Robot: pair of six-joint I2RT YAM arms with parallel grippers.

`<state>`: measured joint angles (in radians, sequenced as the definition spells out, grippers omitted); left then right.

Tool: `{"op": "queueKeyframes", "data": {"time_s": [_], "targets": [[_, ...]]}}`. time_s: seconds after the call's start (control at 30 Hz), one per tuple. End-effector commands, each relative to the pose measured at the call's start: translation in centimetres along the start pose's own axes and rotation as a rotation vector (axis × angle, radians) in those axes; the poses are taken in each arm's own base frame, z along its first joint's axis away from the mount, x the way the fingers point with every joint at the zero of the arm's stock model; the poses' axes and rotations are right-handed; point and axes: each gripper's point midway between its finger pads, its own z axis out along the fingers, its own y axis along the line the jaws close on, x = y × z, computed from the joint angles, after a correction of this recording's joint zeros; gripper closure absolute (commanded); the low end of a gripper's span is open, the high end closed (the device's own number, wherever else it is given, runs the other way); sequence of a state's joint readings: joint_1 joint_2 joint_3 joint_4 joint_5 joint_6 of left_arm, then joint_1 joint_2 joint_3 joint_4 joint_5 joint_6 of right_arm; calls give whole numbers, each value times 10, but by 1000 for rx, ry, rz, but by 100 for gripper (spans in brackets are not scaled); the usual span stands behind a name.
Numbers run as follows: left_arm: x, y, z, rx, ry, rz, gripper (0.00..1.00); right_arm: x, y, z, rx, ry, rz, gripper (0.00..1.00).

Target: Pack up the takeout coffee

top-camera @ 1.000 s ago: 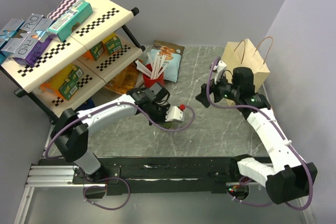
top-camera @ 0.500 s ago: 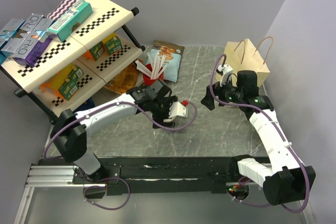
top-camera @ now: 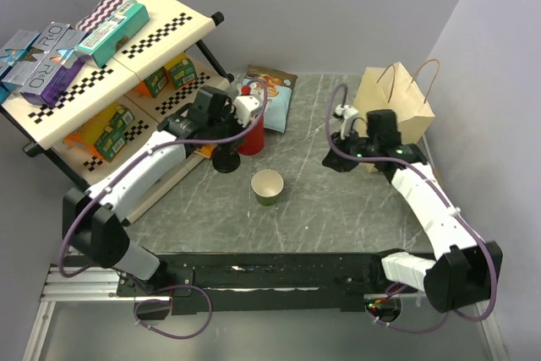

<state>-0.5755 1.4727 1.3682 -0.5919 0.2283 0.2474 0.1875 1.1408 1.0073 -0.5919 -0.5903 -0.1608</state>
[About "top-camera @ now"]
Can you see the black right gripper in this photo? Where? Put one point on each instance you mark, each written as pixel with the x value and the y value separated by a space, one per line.
pixel 338 162

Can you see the green paper coffee cup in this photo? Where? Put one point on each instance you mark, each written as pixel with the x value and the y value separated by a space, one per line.
pixel 267 185

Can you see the teal box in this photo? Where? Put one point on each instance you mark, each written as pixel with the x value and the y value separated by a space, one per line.
pixel 99 46

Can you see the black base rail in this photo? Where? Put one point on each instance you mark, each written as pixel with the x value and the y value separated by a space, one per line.
pixel 196 282

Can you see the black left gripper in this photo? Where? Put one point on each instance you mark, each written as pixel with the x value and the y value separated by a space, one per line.
pixel 229 113

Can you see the brown paper bag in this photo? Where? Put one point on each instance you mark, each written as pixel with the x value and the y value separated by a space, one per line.
pixel 391 107

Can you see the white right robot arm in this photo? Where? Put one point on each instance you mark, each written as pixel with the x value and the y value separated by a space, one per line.
pixel 465 268

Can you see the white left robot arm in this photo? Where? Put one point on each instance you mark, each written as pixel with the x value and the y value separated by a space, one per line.
pixel 93 219

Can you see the black plastic cup lid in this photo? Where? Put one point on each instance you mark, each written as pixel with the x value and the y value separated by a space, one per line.
pixel 226 161

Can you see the silver purple box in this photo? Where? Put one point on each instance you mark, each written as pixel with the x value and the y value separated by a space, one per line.
pixel 48 68

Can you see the cream two-tier shelf rack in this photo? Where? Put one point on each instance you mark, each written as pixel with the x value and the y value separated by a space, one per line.
pixel 173 28

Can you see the blue silver box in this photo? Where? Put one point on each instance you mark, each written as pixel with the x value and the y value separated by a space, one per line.
pixel 15 49

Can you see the blue snack pouch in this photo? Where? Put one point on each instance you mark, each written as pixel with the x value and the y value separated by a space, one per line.
pixel 279 86

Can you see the red cup holder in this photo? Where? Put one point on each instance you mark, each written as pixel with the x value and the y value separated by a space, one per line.
pixel 254 141

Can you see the orange green large box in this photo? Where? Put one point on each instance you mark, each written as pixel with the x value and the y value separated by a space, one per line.
pixel 103 135

